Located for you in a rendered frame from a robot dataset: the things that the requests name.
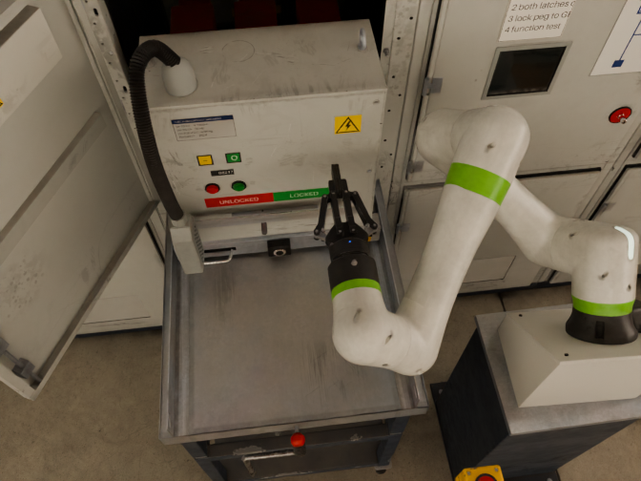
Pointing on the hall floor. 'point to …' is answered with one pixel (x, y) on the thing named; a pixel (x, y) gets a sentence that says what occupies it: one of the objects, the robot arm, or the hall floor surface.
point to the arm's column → (503, 443)
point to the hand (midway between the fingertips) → (337, 180)
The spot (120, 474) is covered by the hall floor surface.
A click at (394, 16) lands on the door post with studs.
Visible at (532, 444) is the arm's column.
